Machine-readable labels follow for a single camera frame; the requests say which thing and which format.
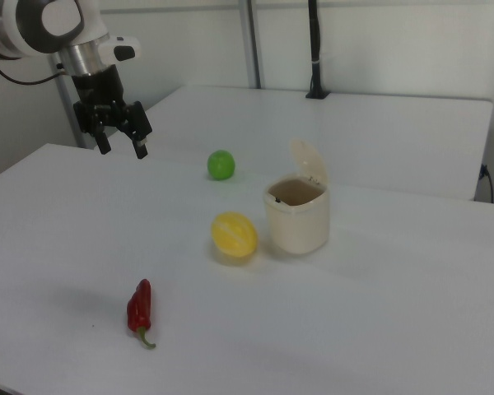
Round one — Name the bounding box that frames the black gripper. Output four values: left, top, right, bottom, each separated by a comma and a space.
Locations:
71, 65, 154, 160

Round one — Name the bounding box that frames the beige garbage bin lid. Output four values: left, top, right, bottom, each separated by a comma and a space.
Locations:
289, 138, 329, 186

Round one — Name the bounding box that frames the green plastic apple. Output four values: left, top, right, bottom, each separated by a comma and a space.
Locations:
207, 149, 236, 181

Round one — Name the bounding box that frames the yellow plastic melon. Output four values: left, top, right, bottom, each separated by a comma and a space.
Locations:
211, 211, 259, 259

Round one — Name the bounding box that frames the red chili pepper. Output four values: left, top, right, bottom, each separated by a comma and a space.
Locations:
126, 278, 157, 351

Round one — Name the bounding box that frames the white ceramic cup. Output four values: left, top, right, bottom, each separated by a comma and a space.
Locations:
263, 174, 331, 254

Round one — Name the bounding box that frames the black pole with base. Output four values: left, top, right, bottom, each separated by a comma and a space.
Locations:
305, 0, 331, 100

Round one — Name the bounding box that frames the grey metal stand post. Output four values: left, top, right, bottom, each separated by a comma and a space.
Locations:
55, 53, 88, 150

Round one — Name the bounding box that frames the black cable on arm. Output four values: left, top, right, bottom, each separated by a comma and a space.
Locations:
0, 57, 68, 86

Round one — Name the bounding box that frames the grey metal frame post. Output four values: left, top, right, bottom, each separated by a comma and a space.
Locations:
235, 0, 262, 89

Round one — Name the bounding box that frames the black cable beside table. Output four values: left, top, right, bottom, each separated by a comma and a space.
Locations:
478, 164, 494, 203

